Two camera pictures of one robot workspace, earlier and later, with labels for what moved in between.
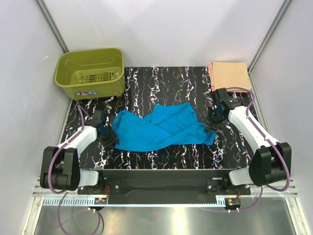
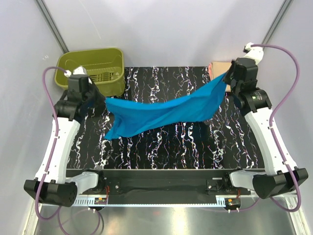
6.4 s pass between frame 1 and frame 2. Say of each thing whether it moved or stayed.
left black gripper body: moved
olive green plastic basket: stayed
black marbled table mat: stayed
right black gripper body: moved
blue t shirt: moved
